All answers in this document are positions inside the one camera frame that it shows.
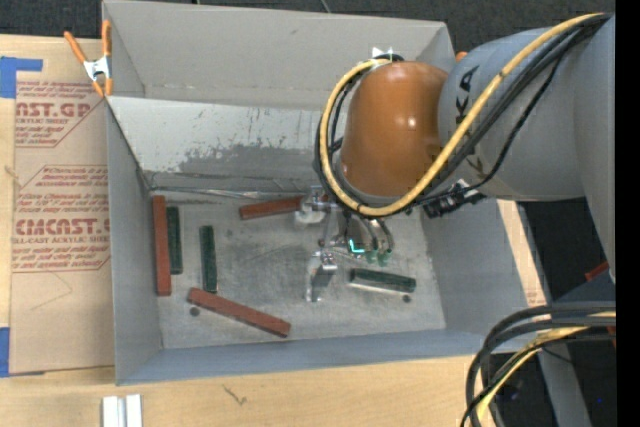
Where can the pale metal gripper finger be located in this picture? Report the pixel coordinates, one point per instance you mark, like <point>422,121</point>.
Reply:
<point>320,277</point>
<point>317,201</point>

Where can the red-brown flat block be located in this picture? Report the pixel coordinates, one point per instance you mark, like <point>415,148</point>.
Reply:
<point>161,245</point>
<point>270,208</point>
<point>239,312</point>

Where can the dark green flat block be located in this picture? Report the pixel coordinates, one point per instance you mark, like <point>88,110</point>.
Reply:
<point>382,280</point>
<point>208,260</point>
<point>174,240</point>

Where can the grey metal bin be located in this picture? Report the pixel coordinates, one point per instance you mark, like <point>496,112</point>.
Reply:
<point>270,260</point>

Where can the brown cardboard board, red print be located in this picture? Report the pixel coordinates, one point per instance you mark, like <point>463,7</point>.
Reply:
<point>60,195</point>

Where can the black cylinder on white bracket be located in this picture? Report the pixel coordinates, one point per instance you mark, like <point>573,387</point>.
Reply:
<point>450,202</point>

